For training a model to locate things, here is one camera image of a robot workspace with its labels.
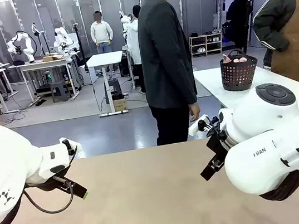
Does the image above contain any small cardboard box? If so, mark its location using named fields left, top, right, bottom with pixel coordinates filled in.
left=112, top=97, right=128, bottom=113

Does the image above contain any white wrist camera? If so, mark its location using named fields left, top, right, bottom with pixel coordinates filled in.
left=186, top=114, right=213, bottom=138
left=58, top=134, right=84, bottom=157

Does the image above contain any white side table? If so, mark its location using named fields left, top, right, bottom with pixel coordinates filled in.
left=192, top=55, right=299, bottom=119

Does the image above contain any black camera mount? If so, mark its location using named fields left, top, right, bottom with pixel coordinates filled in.
left=197, top=115, right=223, bottom=139
left=61, top=138, right=77, bottom=157

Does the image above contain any left gripper thin black cable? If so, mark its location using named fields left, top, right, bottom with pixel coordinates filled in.
left=22, top=179, right=78, bottom=218

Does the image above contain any grey plastic stool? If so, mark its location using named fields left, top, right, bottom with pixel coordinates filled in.
left=48, top=78, right=73, bottom=104

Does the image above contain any black bag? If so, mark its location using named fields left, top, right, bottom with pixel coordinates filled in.
left=220, top=20, right=237, bottom=44

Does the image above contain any person in dark jacket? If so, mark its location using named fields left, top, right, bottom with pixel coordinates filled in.
left=132, top=0, right=209, bottom=147

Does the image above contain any person in white sweater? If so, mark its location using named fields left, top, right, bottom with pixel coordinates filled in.
left=87, top=9, right=117, bottom=56

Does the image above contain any person's right forearm dark sleeve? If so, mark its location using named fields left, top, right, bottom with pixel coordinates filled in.
left=177, top=60, right=200, bottom=107

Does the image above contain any flat cardboard box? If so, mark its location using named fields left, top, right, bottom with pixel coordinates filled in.
left=42, top=52, right=66, bottom=63

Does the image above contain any person in black clothes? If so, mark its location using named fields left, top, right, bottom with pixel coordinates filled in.
left=223, top=0, right=259, bottom=56

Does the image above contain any black computer case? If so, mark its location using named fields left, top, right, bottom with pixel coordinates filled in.
left=108, top=78, right=122, bottom=96

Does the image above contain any white robot workbench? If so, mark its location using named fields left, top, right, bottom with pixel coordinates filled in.
left=7, top=53, right=86, bottom=110

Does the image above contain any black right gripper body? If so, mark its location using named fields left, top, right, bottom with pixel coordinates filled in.
left=203, top=128, right=232, bottom=163

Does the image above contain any black tripod pole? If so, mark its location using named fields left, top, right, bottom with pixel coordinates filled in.
left=72, top=22, right=91, bottom=74

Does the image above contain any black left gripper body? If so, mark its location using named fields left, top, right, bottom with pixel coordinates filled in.
left=24, top=172, right=76, bottom=198

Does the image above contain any camera stand with white head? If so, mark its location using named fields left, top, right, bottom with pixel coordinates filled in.
left=30, top=20, right=52, bottom=58

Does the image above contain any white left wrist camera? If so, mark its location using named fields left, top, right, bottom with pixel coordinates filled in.
left=58, top=134, right=84, bottom=157

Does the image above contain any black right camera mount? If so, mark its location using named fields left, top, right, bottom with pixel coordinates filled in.
left=197, top=115, right=223, bottom=139

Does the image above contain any right arm black hose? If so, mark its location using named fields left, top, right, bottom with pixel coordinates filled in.
left=255, top=161, right=299, bottom=204

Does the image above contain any white standing desk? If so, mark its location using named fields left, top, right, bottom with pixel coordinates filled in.
left=84, top=50, right=133, bottom=119

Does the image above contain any black perforated laundry basket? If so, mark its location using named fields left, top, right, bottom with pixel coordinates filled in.
left=217, top=46, right=262, bottom=94

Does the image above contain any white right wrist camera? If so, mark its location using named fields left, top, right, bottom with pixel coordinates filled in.
left=186, top=114, right=213, bottom=138

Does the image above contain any wooden shoe rack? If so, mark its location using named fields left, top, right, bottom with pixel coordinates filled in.
left=188, top=31, right=225, bottom=59

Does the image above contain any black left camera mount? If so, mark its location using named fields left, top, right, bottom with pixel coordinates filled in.
left=61, top=138, right=77, bottom=157

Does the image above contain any person's right hand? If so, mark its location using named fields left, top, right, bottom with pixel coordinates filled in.
left=187, top=101, right=203, bottom=124

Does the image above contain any person in white hoodie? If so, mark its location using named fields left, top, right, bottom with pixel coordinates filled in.
left=121, top=4, right=150, bottom=96

